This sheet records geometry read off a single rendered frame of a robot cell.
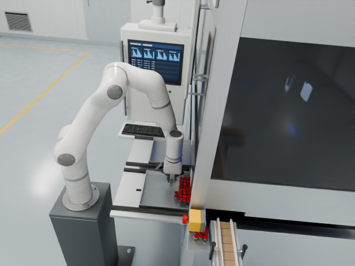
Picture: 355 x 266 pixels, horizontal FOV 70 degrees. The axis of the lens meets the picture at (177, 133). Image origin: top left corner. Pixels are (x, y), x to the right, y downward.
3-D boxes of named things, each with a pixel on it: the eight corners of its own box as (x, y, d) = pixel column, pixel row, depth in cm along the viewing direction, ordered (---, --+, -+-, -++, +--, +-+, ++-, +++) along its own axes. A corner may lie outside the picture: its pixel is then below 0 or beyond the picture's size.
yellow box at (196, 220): (203, 219, 121) (205, 209, 116) (203, 233, 115) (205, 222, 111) (187, 217, 121) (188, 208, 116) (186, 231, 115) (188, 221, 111)
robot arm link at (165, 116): (148, 93, 122) (165, 139, 141) (151, 110, 110) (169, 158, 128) (165, 87, 122) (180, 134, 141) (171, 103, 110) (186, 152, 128)
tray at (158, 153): (201, 144, 181) (201, 141, 179) (201, 170, 160) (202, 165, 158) (153, 140, 181) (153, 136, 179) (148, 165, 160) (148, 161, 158)
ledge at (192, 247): (214, 230, 127) (215, 227, 126) (216, 255, 117) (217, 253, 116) (187, 227, 127) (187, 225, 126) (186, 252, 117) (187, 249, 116)
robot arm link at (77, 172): (61, 182, 121) (50, 143, 108) (67, 157, 136) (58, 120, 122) (87, 180, 124) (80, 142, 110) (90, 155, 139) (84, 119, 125)
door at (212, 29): (197, 117, 148) (213, 7, 114) (198, 168, 113) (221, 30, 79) (196, 117, 148) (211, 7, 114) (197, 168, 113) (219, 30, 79)
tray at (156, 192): (202, 179, 153) (202, 174, 151) (203, 215, 132) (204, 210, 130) (146, 174, 153) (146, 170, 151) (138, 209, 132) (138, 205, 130)
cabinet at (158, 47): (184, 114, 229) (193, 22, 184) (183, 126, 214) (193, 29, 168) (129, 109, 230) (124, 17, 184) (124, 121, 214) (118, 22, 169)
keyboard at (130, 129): (173, 129, 207) (174, 127, 206) (171, 140, 196) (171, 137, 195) (125, 124, 209) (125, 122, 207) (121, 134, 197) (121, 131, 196)
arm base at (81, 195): (56, 209, 130) (48, 184, 120) (71, 182, 146) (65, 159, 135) (93, 213, 130) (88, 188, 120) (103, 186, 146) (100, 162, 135)
